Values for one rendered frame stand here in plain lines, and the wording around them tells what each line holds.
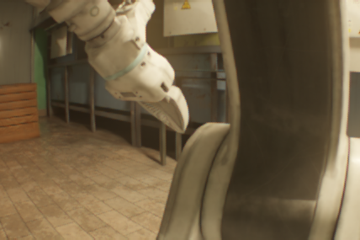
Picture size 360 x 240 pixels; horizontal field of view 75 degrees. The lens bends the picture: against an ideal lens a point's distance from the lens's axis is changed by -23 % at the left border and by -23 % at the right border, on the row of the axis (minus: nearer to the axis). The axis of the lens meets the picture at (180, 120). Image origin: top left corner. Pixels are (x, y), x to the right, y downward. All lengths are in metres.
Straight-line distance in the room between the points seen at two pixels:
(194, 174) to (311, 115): 0.13
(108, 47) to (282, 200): 0.26
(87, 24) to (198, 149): 0.19
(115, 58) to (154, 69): 0.06
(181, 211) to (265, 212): 0.09
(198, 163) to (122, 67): 0.16
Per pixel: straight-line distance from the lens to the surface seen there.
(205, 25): 1.88
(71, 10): 0.33
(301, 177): 0.26
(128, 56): 0.37
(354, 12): 1.49
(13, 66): 4.87
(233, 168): 0.28
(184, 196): 0.29
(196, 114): 2.19
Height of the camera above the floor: 0.70
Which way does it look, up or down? 10 degrees down
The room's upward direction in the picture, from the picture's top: straight up
